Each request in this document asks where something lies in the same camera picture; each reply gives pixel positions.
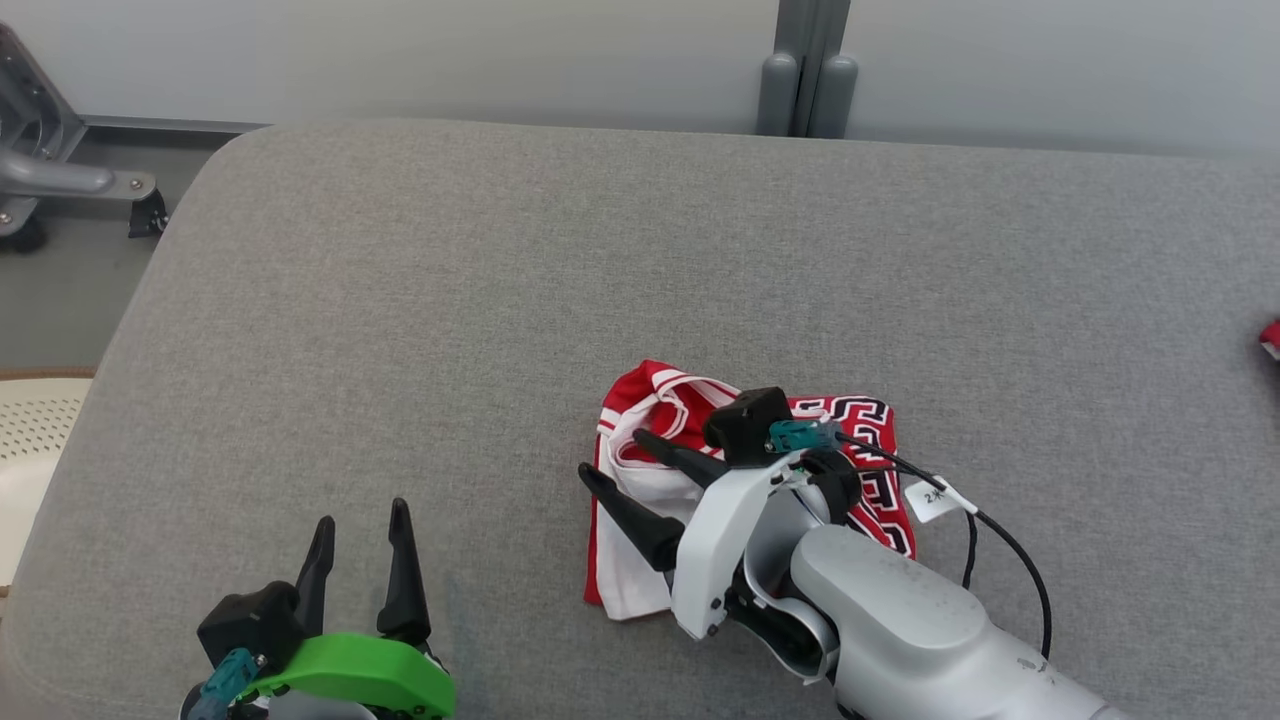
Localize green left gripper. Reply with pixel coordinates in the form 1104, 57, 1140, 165
240, 497, 457, 720

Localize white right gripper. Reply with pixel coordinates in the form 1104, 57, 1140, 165
577, 429, 831, 641

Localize red jersey with white sleeves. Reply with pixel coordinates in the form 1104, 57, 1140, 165
583, 359, 918, 622

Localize white paper label tag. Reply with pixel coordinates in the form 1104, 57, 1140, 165
903, 478, 977, 523

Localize cream perforated laundry basket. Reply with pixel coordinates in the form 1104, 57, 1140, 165
0, 368, 96, 591

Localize grey metal stand with caster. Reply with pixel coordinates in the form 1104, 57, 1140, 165
0, 20, 169, 254

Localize black cable with teal plug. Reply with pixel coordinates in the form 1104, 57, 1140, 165
186, 648, 263, 720
768, 418, 1054, 661

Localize grey metal upright post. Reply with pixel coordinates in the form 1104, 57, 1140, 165
757, 0, 861, 141

